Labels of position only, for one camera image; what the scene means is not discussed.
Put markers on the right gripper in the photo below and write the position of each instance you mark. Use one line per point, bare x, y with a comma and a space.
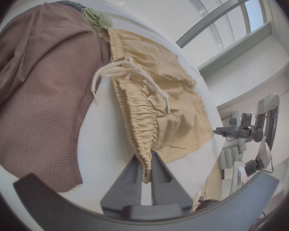
232, 131

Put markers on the green garment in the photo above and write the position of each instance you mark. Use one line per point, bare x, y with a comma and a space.
96, 18

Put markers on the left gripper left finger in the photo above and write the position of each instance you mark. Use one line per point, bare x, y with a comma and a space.
127, 194

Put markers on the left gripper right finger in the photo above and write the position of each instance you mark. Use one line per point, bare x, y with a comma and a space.
166, 194

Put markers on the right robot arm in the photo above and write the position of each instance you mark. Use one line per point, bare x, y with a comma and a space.
267, 105

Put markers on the tan shorts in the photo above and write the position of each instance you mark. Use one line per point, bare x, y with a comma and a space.
159, 92

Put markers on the brown garment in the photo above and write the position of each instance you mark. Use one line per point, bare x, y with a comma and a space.
38, 92

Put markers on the black garment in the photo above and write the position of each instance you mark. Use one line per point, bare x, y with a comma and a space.
69, 5

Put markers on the window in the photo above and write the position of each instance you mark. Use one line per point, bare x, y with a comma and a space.
207, 8

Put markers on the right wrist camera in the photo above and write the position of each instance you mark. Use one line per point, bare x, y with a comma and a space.
232, 121

